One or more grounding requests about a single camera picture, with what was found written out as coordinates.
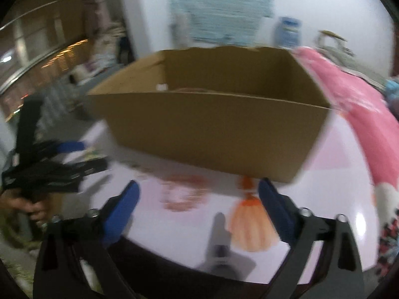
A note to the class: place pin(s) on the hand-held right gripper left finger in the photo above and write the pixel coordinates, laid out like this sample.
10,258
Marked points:
123,211

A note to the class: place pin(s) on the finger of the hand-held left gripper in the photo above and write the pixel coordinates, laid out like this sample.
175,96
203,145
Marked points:
73,147
84,168

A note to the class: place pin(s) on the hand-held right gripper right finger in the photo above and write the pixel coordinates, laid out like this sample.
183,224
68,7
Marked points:
276,211

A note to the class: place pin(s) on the brown cardboard box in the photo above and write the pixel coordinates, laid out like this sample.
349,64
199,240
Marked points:
212,130

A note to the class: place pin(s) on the person's left hand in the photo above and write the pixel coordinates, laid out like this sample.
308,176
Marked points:
29,208

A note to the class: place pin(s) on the white plastic bag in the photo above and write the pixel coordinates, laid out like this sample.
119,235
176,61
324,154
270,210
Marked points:
93,137

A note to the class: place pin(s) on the pile of household clutter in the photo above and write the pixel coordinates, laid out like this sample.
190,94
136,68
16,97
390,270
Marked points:
103,46

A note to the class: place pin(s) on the red floral blanket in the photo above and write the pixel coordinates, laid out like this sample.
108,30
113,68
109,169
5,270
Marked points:
388,233

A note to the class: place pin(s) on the pink blanket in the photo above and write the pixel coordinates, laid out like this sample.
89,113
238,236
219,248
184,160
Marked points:
352,99

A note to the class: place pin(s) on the blue blanket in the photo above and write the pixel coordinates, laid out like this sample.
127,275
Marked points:
393,88

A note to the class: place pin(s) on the wooden chair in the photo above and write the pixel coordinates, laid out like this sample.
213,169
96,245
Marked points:
332,42

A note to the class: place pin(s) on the blue water bottle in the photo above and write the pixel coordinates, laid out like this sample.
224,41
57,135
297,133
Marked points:
290,32

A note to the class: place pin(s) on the teal patterned hanging cloth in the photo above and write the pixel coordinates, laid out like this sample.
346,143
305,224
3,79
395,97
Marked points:
221,9

